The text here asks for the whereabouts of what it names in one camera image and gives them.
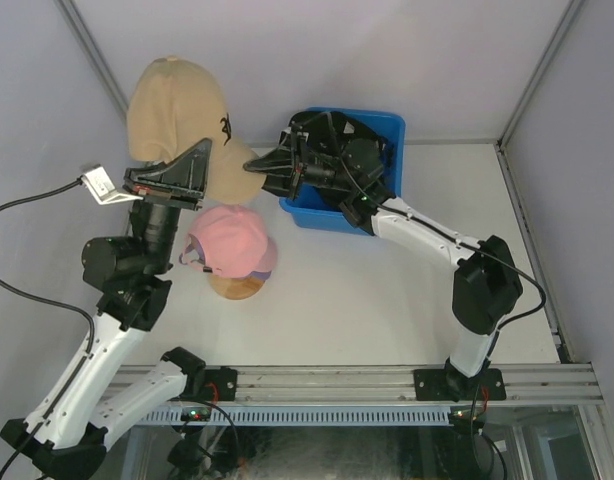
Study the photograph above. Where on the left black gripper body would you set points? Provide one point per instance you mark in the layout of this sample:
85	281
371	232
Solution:
164	198

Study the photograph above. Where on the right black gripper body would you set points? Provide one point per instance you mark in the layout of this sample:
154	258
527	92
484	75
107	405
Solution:
312	170

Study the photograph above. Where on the black baseball cap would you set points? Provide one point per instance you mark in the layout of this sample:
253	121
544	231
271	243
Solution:
346	128

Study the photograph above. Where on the beige baseball cap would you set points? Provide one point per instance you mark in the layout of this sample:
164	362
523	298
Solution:
176	104

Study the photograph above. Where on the pink baseball cap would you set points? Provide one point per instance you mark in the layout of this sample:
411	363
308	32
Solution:
229	229

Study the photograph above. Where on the wooden hat stand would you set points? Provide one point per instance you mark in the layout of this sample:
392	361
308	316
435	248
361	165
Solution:
235	288

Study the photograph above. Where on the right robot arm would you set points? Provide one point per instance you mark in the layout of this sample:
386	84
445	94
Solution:
485	283

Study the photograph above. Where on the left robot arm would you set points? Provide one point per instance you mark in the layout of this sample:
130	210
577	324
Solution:
69	434

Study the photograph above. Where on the blue plastic bin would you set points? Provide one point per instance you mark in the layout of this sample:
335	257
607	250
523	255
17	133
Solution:
310	211

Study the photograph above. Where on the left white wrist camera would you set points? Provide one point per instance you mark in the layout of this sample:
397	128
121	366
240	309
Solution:
102	189

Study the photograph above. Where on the left aluminium frame post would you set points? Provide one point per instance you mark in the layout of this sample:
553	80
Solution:
94	55

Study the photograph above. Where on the aluminium frame post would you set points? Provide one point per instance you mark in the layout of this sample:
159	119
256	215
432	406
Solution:
94	55
548	56

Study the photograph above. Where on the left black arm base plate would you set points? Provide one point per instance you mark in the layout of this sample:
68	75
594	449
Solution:
213	385

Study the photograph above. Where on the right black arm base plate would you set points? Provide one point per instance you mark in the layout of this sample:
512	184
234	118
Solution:
432	384

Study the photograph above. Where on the grey slotted cable duct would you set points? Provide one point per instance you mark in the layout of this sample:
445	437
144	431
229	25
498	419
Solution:
294	416

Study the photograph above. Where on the right aluminium frame post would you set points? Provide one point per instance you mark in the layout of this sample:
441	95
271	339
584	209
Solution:
548	56

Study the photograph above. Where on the aluminium front rail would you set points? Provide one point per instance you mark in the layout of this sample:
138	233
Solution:
529	384

